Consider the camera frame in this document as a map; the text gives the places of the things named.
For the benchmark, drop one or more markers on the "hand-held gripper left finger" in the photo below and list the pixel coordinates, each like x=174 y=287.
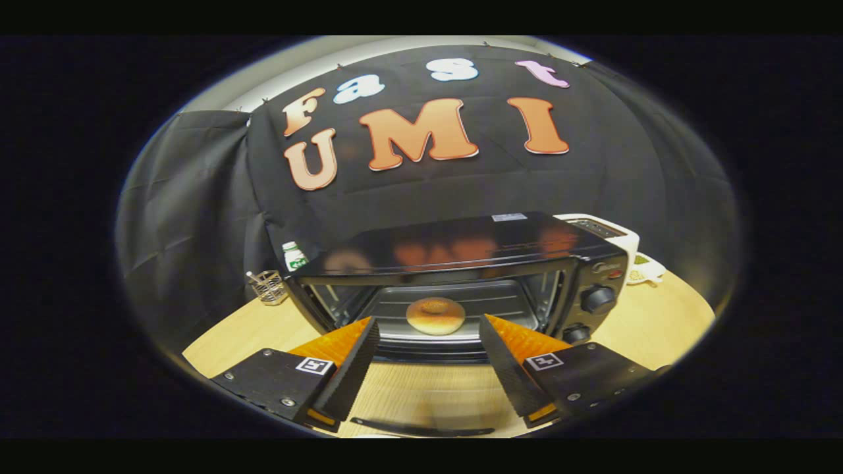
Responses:
x=352 y=375

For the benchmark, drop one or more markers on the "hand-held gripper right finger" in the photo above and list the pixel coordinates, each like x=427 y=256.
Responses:
x=507 y=375

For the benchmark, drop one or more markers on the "round brown bagel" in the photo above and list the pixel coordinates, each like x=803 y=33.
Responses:
x=435 y=316

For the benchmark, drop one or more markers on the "black toaster oven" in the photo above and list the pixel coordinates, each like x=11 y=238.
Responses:
x=461 y=243

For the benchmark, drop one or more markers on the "metal oven tray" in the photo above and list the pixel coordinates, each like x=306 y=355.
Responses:
x=504 y=301

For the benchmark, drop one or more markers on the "white bread toaster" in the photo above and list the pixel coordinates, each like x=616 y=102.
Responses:
x=627 y=243

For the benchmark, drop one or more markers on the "white bottle green label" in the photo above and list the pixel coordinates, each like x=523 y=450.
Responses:
x=294 y=257

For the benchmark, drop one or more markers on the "small white dish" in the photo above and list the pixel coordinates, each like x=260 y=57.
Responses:
x=647 y=270

